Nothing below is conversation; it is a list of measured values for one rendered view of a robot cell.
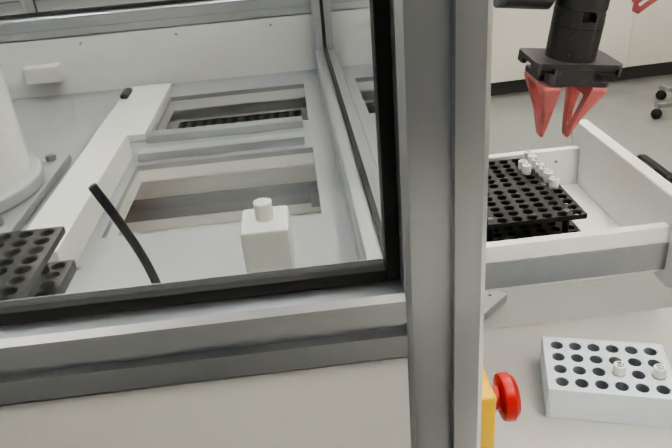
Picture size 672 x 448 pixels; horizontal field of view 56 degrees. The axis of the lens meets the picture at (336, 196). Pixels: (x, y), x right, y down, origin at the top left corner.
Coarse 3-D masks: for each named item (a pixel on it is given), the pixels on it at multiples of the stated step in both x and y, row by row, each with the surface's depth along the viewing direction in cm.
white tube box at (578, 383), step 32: (544, 352) 69; (576, 352) 69; (608, 352) 68; (640, 352) 68; (544, 384) 68; (576, 384) 66; (608, 384) 64; (640, 384) 64; (576, 416) 65; (608, 416) 64; (640, 416) 63
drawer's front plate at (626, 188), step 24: (576, 144) 95; (600, 144) 87; (600, 168) 88; (624, 168) 81; (648, 168) 78; (600, 192) 89; (624, 192) 82; (648, 192) 76; (624, 216) 83; (648, 216) 77
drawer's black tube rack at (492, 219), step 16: (512, 160) 90; (496, 176) 86; (512, 176) 85; (528, 176) 85; (496, 192) 82; (512, 192) 82; (528, 192) 81; (544, 192) 81; (496, 208) 78; (512, 208) 78; (528, 208) 77; (544, 208) 77; (560, 208) 77; (496, 224) 74; (512, 224) 75; (528, 224) 75; (544, 224) 79; (560, 224) 79; (496, 240) 77
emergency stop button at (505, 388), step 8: (496, 376) 54; (504, 376) 53; (512, 376) 53; (496, 384) 54; (504, 384) 52; (512, 384) 52; (496, 392) 53; (504, 392) 52; (512, 392) 52; (504, 400) 52; (512, 400) 52; (520, 400) 52; (496, 408) 53; (504, 408) 52; (512, 408) 52; (520, 408) 52; (504, 416) 52; (512, 416) 52
